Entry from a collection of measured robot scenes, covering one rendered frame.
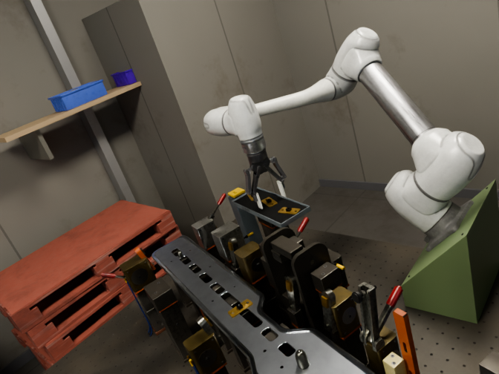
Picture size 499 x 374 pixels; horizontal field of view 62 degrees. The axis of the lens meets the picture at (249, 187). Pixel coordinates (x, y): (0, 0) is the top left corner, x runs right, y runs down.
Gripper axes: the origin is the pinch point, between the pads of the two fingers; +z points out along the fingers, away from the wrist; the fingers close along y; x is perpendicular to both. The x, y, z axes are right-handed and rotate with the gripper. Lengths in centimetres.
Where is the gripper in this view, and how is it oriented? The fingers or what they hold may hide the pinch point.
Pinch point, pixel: (270, 197)
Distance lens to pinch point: 165.6
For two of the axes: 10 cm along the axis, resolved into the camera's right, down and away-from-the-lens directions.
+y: -8.7, 4.1, -2.9
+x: 4.0, 2.2, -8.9
